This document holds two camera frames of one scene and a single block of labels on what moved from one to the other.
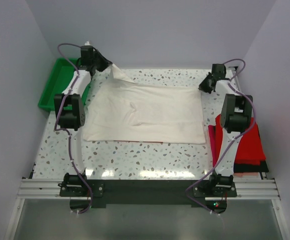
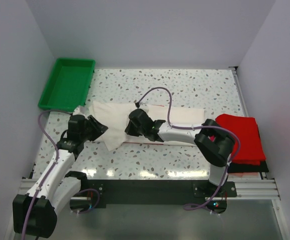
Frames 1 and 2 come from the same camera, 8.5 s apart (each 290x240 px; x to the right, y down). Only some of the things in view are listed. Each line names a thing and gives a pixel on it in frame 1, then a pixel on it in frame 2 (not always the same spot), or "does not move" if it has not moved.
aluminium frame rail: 247,189 does not move
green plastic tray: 59,78 does not move
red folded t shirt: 249,150 does not move
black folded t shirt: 262,167 does not move
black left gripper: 105,63 to 99,129
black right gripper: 202,86 to 129,130
